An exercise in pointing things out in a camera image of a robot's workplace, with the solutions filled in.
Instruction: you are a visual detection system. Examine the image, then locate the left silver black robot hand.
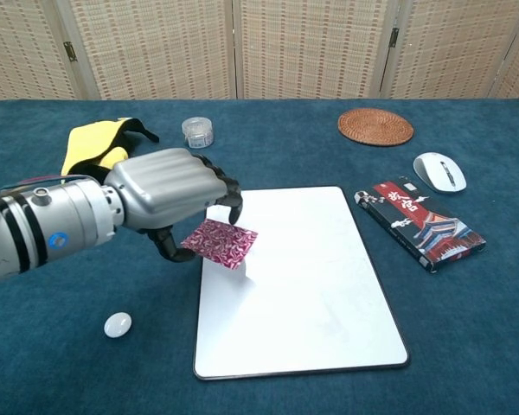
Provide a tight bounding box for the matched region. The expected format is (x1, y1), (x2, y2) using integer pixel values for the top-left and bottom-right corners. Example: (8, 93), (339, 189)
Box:
(105, 148), (244, 264)

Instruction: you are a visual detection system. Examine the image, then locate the pink patterned card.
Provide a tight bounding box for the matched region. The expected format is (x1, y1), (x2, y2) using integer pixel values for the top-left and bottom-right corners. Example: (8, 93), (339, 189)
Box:
(180, 218), (260, 270)

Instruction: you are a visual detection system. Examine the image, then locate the white rectangular board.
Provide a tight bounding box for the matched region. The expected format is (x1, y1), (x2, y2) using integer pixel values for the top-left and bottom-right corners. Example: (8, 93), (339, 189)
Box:
(193, 186), (409, 381)

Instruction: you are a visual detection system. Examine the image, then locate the clear plastic round jar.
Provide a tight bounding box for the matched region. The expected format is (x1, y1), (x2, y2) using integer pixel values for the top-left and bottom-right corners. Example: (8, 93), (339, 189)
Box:
(181, 116), (215, 150)

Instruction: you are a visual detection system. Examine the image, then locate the yellow black cloth mitt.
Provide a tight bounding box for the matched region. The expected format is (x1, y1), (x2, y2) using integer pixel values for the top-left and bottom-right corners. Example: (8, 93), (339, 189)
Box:
(61, 117), (160, 179)

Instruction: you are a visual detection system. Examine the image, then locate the woven folding screen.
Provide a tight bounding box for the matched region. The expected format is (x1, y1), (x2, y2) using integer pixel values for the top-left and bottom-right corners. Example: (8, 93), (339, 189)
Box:
(0, 0), (519, 105)

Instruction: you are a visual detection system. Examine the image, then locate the white round magnet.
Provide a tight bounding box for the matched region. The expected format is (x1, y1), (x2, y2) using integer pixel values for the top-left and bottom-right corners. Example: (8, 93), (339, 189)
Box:
(103, 311), (133, 340)

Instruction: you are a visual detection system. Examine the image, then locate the blue table cloth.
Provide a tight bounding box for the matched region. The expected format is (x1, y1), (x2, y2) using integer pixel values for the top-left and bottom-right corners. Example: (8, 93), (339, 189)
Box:
(0, 98), (519, 415)

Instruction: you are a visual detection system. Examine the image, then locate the brown woven rattan coaster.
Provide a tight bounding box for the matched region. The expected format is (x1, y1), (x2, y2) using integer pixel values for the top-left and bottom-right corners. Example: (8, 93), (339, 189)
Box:
(337, 108), (415, 147)

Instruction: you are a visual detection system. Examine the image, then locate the red patterned packet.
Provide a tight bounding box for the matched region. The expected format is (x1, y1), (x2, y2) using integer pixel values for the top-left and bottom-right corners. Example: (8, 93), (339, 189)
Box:
(354, 176), (488, 274)

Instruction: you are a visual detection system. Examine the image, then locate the white computer mouse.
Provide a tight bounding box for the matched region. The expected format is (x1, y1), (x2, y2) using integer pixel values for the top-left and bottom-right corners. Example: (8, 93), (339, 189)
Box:
(413, 151), (469, 194)

